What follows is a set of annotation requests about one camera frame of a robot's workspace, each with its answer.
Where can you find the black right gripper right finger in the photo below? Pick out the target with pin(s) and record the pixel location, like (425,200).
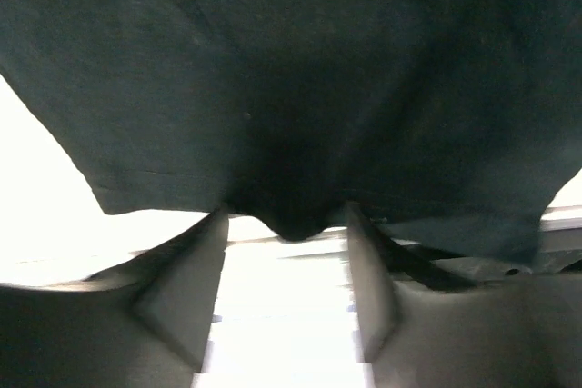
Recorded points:
(454,329)

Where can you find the black t-shirt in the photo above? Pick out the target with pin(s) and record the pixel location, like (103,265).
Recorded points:
(452,123)

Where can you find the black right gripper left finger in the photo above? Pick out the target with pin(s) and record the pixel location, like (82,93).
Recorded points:
(142,323)

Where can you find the aluminium rail frame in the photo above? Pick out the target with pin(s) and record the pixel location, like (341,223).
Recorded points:
(559,233)

